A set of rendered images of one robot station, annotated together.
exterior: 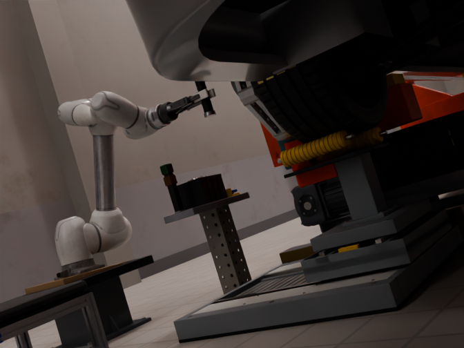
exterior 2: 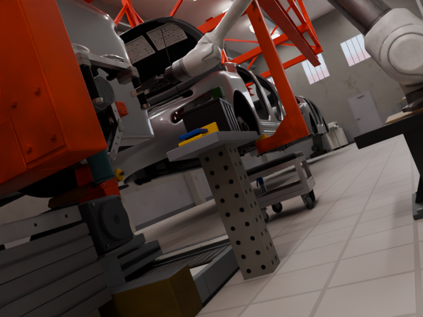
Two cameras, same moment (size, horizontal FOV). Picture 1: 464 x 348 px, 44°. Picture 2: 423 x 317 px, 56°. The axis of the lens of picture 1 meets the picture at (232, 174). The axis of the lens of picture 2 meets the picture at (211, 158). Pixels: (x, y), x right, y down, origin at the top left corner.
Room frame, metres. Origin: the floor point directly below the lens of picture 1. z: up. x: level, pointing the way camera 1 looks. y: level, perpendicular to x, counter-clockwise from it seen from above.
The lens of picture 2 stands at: (3.87, -0.19, 0.30)
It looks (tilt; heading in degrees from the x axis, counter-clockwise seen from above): 4 degrees up; 167
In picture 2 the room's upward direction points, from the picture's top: 20 degrees counter-clockwise
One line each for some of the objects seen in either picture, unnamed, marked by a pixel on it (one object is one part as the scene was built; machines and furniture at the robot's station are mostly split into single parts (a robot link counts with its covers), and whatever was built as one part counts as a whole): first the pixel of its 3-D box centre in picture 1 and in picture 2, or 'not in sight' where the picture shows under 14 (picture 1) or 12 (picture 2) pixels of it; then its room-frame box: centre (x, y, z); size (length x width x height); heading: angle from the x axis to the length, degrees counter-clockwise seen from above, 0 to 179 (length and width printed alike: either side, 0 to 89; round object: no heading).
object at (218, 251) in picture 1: (227, 253); (239, 209); (2.62, 0.13, 0.21); 0.10 x 0.10 x 0.42; 55
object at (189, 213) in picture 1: (208, 206); (218, 144); (2.59, 0.14, 0.44); 0.43 x 0.17 x 0.03; 145
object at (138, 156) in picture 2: not in sight; (214, 112); (-2.40, 1.59, 1.49); 4.95 x 1.86 x 1.59; 145
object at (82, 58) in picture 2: not in sight; (76, 63); (2.37, -0.21, 0.93); 0.09 x 0.05 x 0.05; 55
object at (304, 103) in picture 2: not in sight; (287, 124); (-7.44, 5.08, 1.38); 4.95 x 1.86 x 1.39; 145
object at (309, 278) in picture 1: (380, 243); (99, 273); (2.02, -0.42, 0.13); 0.50 x 0.36 x 0.10; 145
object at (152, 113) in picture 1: (160, 116); (182, 70); (2.24, 0.20, 0.83); 0.09 x 0.06 x 0.09; 145
